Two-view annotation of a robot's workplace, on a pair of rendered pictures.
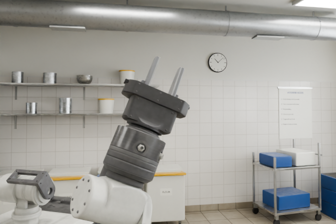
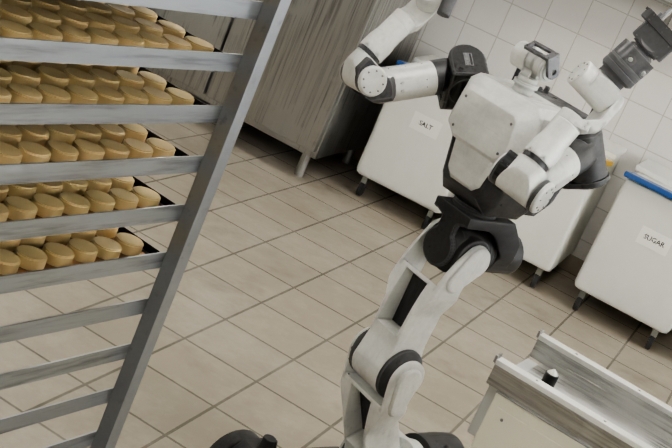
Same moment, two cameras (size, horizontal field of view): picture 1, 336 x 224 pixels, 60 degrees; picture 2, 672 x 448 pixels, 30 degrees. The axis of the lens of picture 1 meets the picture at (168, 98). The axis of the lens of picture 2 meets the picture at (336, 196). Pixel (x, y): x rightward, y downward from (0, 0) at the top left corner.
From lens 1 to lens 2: 2.30 m
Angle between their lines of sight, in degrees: 33
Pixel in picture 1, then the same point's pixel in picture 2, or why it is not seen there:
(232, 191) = not seen: outside the picture
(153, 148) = (639, 64)
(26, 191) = (535, 62)
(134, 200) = (610, 92)
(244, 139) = not seen: outside the picture
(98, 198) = (587, 76)
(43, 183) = (552, 62)
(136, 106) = (643, 30)
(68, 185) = not seen: hidden behind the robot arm
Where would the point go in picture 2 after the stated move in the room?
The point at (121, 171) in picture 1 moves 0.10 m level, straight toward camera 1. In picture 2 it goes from (610, 68) to (600, 69)
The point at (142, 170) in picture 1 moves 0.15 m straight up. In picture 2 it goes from (623, 74) to (655, 9)
